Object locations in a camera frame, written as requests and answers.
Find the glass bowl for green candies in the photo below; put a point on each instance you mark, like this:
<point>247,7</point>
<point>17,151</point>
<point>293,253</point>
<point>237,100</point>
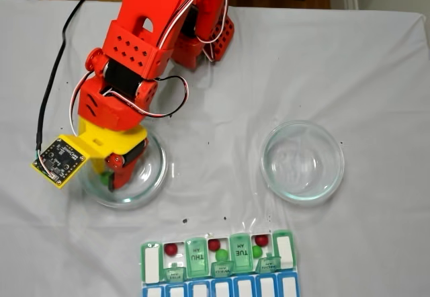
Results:
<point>141,189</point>

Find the green round candy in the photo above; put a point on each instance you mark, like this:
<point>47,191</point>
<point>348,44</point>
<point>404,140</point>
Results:
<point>104,177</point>
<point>221,254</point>
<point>257,251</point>

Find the red round candy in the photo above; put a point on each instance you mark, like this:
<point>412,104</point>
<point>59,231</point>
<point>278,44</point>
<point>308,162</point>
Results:
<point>214,245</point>
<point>170,249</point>
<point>261,240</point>

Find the camera board on yellow mount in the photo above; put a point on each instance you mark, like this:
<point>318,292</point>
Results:
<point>58,161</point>

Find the glass bowl for red candies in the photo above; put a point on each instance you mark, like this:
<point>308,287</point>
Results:
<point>319,176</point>

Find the white tablecloth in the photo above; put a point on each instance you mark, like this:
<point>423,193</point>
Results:
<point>369,75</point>

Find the weekly pill organizer box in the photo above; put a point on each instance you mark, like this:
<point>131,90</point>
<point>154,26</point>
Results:
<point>215,277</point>

